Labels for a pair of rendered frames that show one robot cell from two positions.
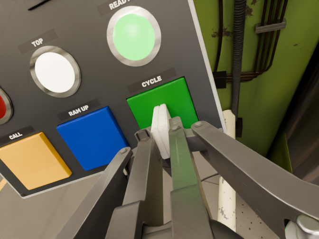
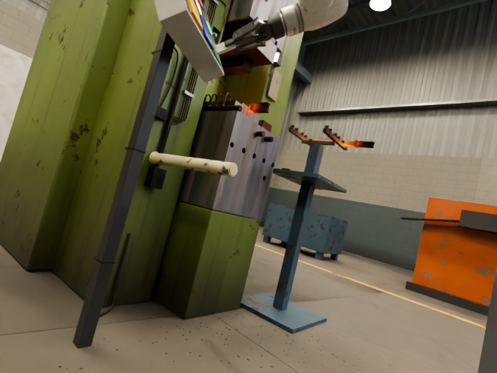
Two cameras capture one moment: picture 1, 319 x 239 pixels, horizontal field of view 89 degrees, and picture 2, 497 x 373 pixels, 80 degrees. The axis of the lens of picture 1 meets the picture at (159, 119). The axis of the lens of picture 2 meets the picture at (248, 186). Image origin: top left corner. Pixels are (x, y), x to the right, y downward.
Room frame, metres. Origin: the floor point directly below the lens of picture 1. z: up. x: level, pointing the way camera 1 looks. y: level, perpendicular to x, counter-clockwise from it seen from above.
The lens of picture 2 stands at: (-0.09, 0.97, 0.51)
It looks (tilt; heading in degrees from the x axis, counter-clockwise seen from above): 4 degrees up; 270
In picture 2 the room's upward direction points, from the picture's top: 14 degrees clockwise
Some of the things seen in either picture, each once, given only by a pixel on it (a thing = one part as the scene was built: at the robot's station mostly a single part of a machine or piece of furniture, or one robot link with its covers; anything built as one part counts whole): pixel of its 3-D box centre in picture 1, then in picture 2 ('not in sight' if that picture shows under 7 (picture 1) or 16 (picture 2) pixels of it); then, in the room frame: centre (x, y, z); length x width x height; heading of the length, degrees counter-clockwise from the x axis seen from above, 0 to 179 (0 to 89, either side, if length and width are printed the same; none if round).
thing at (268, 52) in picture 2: not in sight; (233, 50); (0.17, -0.56, 1.32); 0.42 x 0.20 x 0.10; 142
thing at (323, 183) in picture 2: not in sight; (309, 180); (-0.41, -0.72, 0.75); 0.40 x 0.30 x 0.02; 51
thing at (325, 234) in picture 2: not in sight; (304, 231); (-1.24, -4.43, 0.36); 1.21 x 0.81 x 0.72; 142
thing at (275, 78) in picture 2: not in sight; (274, 85); (-0.09, -0.76, 1.27); 0.09 x 0.02 x 0.17; 52
